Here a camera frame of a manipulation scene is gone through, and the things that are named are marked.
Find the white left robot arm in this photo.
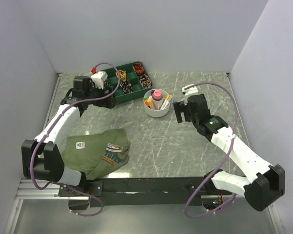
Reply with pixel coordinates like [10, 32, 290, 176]
[21, 76, 119, 196]

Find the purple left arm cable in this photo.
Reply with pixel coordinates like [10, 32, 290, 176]
[29, 62, 122, 217]

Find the white pen light blue cap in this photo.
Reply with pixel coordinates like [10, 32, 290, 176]
[164, 96, 172, 109]

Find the black marker orange cap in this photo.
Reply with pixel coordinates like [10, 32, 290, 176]
[145, 99, 155, 110]

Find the pink patterned rolled sock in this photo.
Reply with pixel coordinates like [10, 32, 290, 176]
[139, 74, 152, 89]

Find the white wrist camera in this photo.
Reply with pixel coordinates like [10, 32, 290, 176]
[182, 84, 198, 99]
[90, 67, 108, 89]

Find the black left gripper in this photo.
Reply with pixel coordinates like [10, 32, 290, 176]
[85, 82, 118, 109]

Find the orange black rolled sock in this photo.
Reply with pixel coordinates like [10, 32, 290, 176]
[132, 62, 145, 76]

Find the white pen brown cap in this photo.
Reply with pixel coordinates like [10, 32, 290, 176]
[160, 99, 167, 110]

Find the dark floral rolled sock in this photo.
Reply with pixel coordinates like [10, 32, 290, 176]
[120, 80, 133, 94]

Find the black front base bar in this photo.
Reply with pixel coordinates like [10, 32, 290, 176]
[58, 177, 235, 208]

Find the green divided organizer tray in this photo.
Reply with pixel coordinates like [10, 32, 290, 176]
[114, 61, 152, 104]

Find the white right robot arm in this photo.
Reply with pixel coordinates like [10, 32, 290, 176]
[173, 94, 285, 211]

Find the white marker blue cap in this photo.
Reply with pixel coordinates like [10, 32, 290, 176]
[148, 90, 154, 99]

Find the green folded t-shirt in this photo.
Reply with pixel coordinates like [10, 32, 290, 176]
[62, 129, 130, 180]

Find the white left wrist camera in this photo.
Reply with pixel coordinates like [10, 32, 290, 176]
[90, 67, 108, 89]

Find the white round pen holder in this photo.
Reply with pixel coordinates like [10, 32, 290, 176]
[143, 89, 172, 118]

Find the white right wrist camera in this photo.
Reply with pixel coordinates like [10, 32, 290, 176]
[182, 84, 198, 99]

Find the yellow patterned rolled sock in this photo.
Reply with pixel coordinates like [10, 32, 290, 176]
[115, 70, 127, 81]

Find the pink capped pencil tube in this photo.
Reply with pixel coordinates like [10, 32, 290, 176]
[152, 89, 163, 110]

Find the white pen yellow cap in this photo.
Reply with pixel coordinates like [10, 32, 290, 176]
[161, 95, 170, 109]

